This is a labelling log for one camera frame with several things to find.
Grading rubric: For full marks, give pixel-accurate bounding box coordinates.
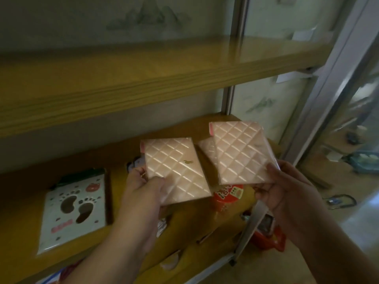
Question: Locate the person's right hand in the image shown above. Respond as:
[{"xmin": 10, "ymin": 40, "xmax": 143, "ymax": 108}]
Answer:
[{"xmin": 253, "ymin": 160, "xmax": 330, "ymax": 241}]

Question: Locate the dark snack packet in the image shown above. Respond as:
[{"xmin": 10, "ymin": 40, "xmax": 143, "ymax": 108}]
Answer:
[{"xmin": 257, "ymin": 213, "xmax": 275, "ymax": 235}]

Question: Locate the white paper note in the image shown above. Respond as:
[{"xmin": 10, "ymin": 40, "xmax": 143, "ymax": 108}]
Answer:
[
  {"xmin": 291, "ymin": 28, "xmax": 316, "ymax": 42},
  {"xmin": 277, "ymin": 71, "xmax": 314, "ymax": 84}
]

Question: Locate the white round cup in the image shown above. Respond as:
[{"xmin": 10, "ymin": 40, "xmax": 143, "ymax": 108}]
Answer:
[{"xmin": 159, "ymin": 249, "xmax": 183, "ymax": 271}]

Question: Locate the wooden shelf board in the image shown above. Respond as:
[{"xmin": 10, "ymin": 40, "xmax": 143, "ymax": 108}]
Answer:
[
  {"xmin": 174, "ymin": 230, "xmax": 255, "ymax": 284},
  {"xmin": 0, "ymin": 35, "xmax": 332, "ymax": 138},
  {"xmin": 139, "ymin": 192, "xmax": 258, "ymax": 281},
  {"xmin": 0, "ymin": 114, "xmax": 282, "ymax": 284}
]

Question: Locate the flat striped packet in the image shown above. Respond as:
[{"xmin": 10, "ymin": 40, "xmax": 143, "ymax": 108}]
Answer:
[{"xmin": 195, "ymin": 231, "xmax": 214, "ymax": 245}]

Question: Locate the person's right forearm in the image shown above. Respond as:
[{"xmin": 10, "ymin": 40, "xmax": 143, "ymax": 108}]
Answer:
[{"xmin": 291, "ymin": 209, "xmax": 379, "ymax": 284}]

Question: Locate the mint footprint card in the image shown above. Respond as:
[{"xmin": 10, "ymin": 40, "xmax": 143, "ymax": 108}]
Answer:
[{"xmin": 36, "ymin": 168, "xmax": 107, "ymax": 255}]

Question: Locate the person's left forearm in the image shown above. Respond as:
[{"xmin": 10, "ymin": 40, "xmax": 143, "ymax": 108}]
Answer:
[{"xmin": 60, "ymin": 227, "xmax": 160, "ymax": 284}]

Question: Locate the red round tub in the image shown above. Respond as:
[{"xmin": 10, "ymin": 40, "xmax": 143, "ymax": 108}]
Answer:
[{"xmin": 212, "ymin": 183, "xmax": 245, "ymax": 214}]

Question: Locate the teal plastic basket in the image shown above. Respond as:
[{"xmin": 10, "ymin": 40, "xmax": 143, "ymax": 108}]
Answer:
[{"xmin": 341, "ymin": 150, "xmax": 379, "ymax": 176}]

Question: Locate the black cable loop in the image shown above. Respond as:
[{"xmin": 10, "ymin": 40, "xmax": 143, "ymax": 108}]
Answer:
[{"xmin": 323, "ymin": 193, "xmax": 358, "ymax": 210}]

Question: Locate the person's left hand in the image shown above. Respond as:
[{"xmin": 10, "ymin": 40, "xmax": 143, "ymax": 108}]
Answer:
[{"xmin": 116, "ymin": 167, "xmax": 174, "ymax": 249}]

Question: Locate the red plastic basket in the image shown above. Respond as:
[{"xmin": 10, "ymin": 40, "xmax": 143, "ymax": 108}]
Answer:
[{"xmin": 248, "ymin": 213, "xmax": 288, "ymax": 253}]

